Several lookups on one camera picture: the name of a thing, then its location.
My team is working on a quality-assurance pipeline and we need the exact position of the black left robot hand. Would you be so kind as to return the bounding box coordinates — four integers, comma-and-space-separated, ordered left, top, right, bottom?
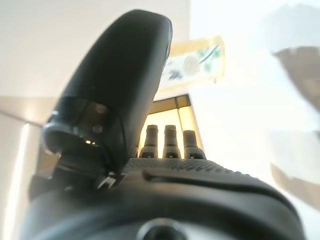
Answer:
14, 8, 309, 240

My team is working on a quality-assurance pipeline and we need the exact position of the yellow drink bottle white cap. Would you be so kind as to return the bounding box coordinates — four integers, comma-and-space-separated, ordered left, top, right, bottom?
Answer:
159, 34, 226, 89

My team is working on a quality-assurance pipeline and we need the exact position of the black framed backlit window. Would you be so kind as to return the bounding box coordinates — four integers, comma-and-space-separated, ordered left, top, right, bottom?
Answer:
147, 94, 201, 161

